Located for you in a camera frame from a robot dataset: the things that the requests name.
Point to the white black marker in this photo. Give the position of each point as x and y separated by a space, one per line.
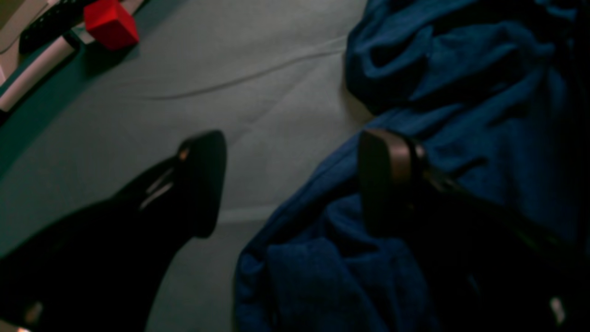
43 64

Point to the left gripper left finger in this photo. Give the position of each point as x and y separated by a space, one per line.
99 268

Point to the blue t-shirt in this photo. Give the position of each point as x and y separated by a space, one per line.
497 93

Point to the light blue table cloth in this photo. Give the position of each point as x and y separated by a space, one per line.
268 73

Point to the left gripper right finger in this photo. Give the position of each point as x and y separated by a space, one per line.
487 268

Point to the red cube block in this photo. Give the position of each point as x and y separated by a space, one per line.
110 24

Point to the black remote control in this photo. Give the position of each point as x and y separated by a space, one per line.
62 16

